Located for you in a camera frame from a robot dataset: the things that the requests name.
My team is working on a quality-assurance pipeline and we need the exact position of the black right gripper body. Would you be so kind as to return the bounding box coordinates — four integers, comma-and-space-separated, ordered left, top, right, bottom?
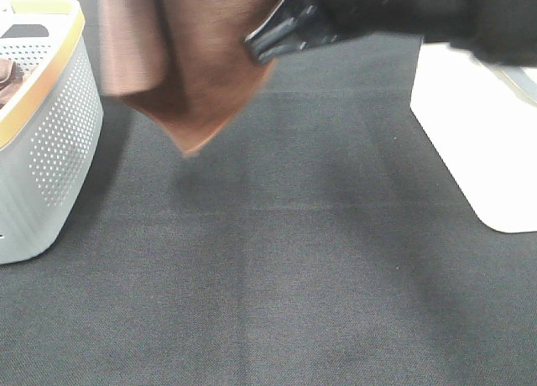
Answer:
243, 0, 369, 65

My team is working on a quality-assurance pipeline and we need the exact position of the brown microfibre towel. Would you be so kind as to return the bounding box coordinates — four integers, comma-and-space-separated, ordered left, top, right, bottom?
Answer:
98, 0, 278, 155

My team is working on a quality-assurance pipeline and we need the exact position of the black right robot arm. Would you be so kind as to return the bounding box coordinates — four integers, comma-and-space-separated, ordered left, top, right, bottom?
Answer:
244, 0, 536, 67

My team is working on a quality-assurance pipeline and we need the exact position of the brown towel inside grey basket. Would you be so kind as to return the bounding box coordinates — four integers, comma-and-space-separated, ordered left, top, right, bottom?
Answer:
0, 58, 31, 108

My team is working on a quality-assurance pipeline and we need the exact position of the white plastic basket grey rim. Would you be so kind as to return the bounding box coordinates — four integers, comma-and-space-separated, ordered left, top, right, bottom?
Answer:
410, 44, 536, 233

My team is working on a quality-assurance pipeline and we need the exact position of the black fabric table mat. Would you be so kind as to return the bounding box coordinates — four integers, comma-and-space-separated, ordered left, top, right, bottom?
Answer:
0, 0, 537, 386

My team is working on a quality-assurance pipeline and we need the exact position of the grey perforated basket orange rim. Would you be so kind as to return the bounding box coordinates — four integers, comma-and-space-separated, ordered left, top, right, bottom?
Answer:
1, 0, 103, 264

